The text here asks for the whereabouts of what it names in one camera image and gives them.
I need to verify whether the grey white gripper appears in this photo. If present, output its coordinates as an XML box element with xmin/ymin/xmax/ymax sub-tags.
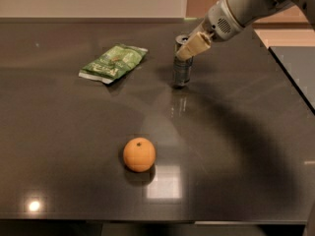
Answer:
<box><xmin>176</xmin><ymin>0</ymin><xmax>244</xmax><ymax>61</ymax></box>

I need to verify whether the silver redbull can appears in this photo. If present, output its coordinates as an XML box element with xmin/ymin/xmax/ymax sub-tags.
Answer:
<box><xmin>172</xmin><ymin>34</ymin><xmax>193</xmax><ymax>88</ymax></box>

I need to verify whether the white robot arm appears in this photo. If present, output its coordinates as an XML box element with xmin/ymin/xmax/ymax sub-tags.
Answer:
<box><xmin>175</xmin><ymin>0</ymin><xmax>315</xmax><ymax>61</ymax></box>

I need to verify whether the green jalapeno chip bag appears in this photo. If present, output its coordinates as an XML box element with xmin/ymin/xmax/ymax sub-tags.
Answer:
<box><xmin>79</xmin><ymin>44</ymin><xmax>148</xmax><ymax>85</ymax></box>

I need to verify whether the orange fruit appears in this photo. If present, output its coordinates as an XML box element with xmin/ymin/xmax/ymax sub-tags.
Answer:
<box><xmin>123</xmin><ymin>138</ymin><xmax>157</xmax><ymax>172</ymax></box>

